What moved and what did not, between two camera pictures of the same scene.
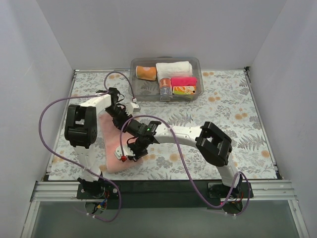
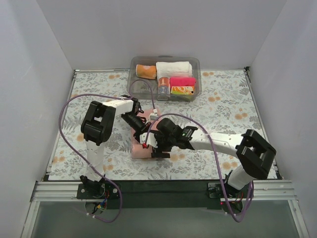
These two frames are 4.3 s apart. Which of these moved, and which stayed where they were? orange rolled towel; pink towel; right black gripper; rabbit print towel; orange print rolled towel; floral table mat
Moved: right black gripper; pink towel
Stayed: rabbit print towel; orange rolled towel; floral table mat; orange print rolled towel
